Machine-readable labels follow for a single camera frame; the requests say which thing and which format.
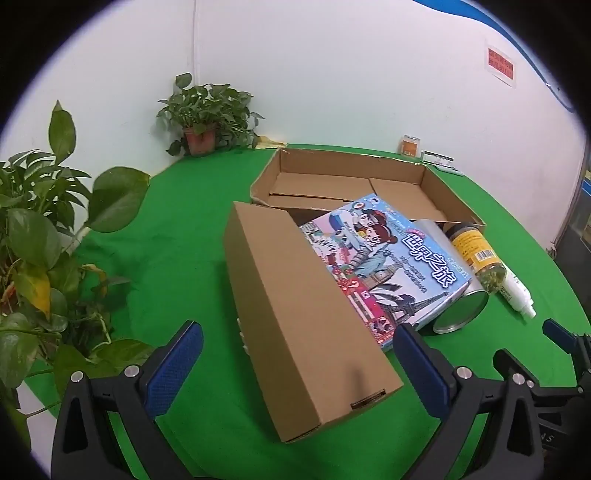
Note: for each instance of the small potted plant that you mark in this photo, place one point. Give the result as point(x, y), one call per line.
point(201, 138)

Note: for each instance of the large leafy plant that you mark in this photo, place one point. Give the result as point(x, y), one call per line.
point(32, 230)

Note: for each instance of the silver metal can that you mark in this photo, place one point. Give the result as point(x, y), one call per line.
point(461, 309)

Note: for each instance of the small orange box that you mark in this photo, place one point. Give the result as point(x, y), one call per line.
point(411, 146)

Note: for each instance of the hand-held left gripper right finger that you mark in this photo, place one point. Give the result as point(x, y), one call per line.
point(422, 374)

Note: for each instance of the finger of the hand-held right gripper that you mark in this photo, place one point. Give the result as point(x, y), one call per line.
point(505, 360)
point(558, 334)

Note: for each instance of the flat white strip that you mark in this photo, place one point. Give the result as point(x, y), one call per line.
point(450, 170)

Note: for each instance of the brown cardboard box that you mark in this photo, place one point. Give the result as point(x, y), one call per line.
point(300, 323)

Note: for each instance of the glass door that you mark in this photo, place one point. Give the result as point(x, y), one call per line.
point(581, 221)

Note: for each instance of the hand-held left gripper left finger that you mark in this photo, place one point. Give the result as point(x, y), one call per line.
point(178, 364)

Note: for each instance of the yellow label jar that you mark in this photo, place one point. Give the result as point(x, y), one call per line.
point(475, 254)

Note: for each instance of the green table cloth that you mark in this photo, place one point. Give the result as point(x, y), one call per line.
point(175, 240)

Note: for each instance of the yellow paper scrap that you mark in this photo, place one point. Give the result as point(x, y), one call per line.
point(272, 142)

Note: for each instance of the white spray bottle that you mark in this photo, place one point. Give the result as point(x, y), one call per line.
point(515, 290)

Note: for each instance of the colourful board game box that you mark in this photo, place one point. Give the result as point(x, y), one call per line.
point(392, 258)

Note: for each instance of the red wall sign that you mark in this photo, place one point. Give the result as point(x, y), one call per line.
point(501, 64)

